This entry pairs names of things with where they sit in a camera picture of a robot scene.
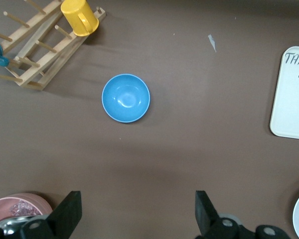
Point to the cream bear print tray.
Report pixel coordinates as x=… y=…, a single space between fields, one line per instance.
x=291 y=99

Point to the clear ice cubes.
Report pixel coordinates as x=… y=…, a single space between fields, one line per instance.
x=25 y=209

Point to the yellow mug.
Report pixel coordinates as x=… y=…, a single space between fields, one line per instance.
x=77 y=15

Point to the pink bowl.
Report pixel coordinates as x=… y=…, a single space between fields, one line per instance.
x=5 y=204

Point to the metal ladle spoon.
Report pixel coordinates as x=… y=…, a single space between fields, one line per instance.
x=12 y=224

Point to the grey tape scrap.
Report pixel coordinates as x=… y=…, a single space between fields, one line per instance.
x=212 y=41

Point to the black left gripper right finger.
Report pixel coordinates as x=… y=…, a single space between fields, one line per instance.
x=206 y=214

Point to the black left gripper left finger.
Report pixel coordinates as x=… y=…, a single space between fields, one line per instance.
x=64 y=214

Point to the wooden peg mug rack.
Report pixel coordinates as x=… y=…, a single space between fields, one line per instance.
x=47 y=57

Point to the blue bowl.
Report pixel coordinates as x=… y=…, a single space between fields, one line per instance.
x=125 y=98

